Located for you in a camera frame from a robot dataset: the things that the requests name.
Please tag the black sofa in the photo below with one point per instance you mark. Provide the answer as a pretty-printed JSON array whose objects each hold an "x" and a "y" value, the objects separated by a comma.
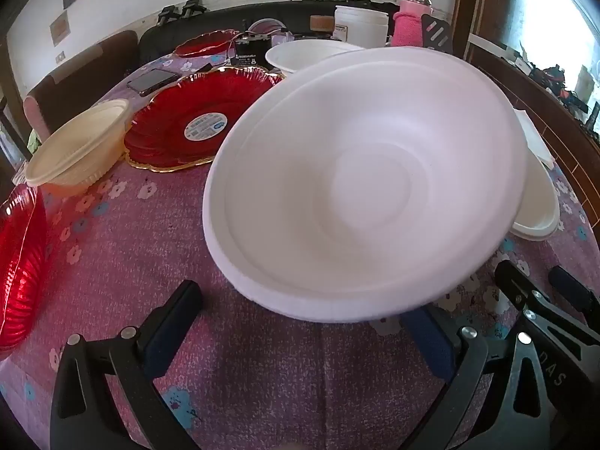
[{"x": 290, "y": 11}]

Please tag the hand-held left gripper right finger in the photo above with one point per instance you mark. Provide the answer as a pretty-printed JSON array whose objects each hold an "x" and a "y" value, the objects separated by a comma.
[{"x": 429, "y": 342}]

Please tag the red plate with gold rim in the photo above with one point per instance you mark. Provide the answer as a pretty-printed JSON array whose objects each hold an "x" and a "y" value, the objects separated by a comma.
[{"x": 178, "y": 117}]

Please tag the white plastic jar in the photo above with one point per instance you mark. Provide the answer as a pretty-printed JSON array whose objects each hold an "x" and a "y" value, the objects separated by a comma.
[{"x": 361, "y": 26}]

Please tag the black device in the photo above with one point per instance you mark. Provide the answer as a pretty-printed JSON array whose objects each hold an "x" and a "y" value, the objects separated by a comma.
[
  {"x": 193, "y": 7},
  {"x": 169, "y": 14}
]

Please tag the brown chair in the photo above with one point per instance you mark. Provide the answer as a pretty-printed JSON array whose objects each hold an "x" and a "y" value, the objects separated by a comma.
[{"x": 79, "y": 70}]

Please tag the bright window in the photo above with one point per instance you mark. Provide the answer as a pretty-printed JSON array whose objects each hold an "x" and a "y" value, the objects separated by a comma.
[{"x": 562, "y": 4}]

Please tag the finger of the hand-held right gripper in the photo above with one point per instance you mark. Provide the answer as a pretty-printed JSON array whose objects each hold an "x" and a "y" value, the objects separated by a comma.
[
  {"x": 520, "y": 286},
  {"x": 574, "y": 290}
]

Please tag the wall outlet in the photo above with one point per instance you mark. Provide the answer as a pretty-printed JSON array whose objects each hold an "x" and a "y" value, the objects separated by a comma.
[{"x": 60, "y": 57}]

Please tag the wooden sideboard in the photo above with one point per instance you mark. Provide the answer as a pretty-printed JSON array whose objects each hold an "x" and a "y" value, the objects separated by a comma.
[{"x": 539, "y": 112}]

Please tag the black box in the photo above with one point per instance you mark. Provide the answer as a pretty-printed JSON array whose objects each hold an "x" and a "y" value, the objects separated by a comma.
[{"x": 247, "y": 54}]

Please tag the white napkin stack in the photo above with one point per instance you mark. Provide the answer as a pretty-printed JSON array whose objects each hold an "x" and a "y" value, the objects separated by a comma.
[{"x": 534, "y": 138}]

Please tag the cream plastic bowl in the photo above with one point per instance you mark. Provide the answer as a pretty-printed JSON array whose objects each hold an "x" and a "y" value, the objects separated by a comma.
[{"x": 75, "y": 145}]

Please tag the red ribbed plate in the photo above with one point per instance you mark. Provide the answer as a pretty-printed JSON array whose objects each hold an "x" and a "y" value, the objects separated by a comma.
[{"x": 18, "y": 267}]

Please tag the purple floral tablecloth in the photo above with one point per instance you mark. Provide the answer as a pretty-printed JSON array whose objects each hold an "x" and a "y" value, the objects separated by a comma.
[{"x": 140, "y": 253}]

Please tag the black smartphone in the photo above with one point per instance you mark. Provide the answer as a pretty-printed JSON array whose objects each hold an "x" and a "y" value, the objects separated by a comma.
[{"x": 151, "y": 81}]

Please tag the large white foam bowl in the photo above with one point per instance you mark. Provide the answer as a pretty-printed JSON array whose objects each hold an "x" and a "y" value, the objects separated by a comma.
[{"x": 375, "y": 183}]

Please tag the small red plate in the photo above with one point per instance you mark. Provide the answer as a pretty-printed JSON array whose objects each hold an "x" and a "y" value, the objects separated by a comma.
[{"x": 204, "y": 43}]

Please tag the pink sleeved bottle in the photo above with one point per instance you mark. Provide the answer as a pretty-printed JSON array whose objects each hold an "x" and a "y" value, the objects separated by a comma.
[{"x": 410, "y": 26}]

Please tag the jar with wooden lid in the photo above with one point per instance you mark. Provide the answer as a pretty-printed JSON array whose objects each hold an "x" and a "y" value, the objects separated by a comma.
[{"x": 321, "y": 23}]

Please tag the small wall plaque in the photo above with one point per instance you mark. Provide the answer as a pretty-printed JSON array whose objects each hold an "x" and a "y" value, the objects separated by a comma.
[{"x": 60, "y": 30}]

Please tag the black slotted spatula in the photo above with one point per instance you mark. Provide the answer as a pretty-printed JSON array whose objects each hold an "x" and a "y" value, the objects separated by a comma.
[{"x": 438, "y": 35}]

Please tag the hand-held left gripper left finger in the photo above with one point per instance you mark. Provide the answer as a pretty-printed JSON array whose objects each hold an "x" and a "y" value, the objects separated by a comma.
[{"x": 168, "y": 333}]

